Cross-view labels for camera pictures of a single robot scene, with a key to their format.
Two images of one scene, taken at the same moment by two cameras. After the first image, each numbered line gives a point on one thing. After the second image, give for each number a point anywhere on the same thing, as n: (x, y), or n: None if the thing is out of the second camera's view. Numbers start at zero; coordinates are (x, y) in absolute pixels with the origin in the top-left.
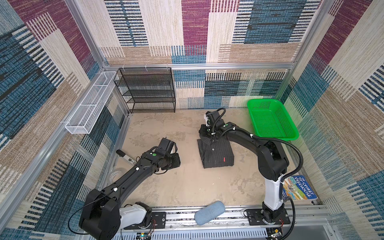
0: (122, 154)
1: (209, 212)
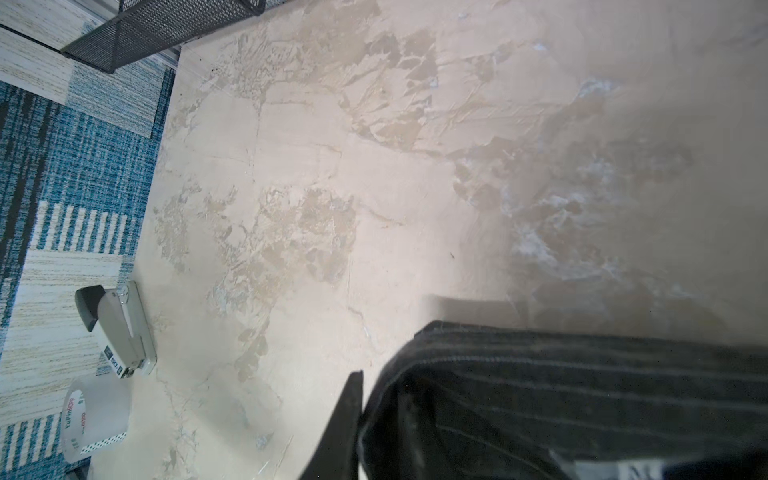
0: (122, 326)
1: None
